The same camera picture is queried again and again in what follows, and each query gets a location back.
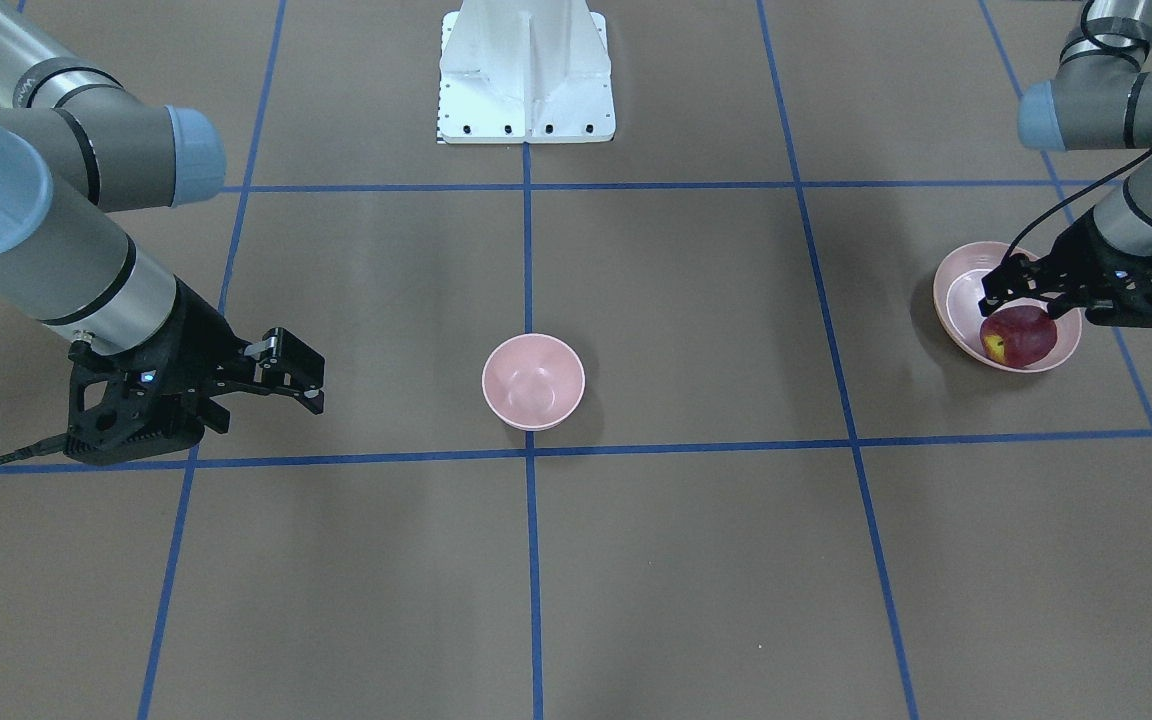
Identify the pink plate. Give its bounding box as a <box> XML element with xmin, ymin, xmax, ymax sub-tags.
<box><xmin>932</xmin><ymin>241</ymin><xmax>1083</xmax><ymax>374</ymax></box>

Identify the pink bowl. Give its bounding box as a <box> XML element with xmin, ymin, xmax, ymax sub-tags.
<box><xmin>482</xmin><ymin>333</ymin><xmax>588</xmax><ymax>432</ymax></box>

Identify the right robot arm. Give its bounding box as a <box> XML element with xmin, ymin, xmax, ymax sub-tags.
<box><xmin>0</xmin><ymin>3</ymin><xmax>325</xmax><ymax>444</ymax></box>

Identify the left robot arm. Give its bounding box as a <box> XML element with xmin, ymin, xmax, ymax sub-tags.
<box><xmin>978</xmin><ymin>1</ymin><xmax>1152</xmax><ymax>328</ymax></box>

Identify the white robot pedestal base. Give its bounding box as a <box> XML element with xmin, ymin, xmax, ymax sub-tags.
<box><xmin>435</xmin><ymin>1</ymin><xmax>617</xmax><ymax>145</ymax></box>

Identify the red apple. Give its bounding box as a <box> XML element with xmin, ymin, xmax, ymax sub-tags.
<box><xmin>978</xmin><ymin>305</ymin><xmax>1059</xmax><ymax>367</ymax></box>

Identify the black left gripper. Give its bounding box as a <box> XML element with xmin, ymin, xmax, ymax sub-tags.
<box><xmin>977</xmin><ymin>210</ymin><xmax>1152</xmax><ymax>319</ymax></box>

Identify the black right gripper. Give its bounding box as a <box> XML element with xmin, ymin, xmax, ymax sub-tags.
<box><xmin>141</xmin><ymin>279</ymin><xmax>326</xmax><ymax>434</ymax></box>

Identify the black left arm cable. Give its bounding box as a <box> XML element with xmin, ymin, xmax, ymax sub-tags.
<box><xmin>1006</xmin><ymin>0</ymin><xmax>1152</xmax><ymax>263</ymax></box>

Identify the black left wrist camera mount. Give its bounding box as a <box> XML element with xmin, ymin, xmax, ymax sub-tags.
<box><xmin>1085</xmin><ymin>262</ymin><xmax>1152</xmax><ymax>329</ymax></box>

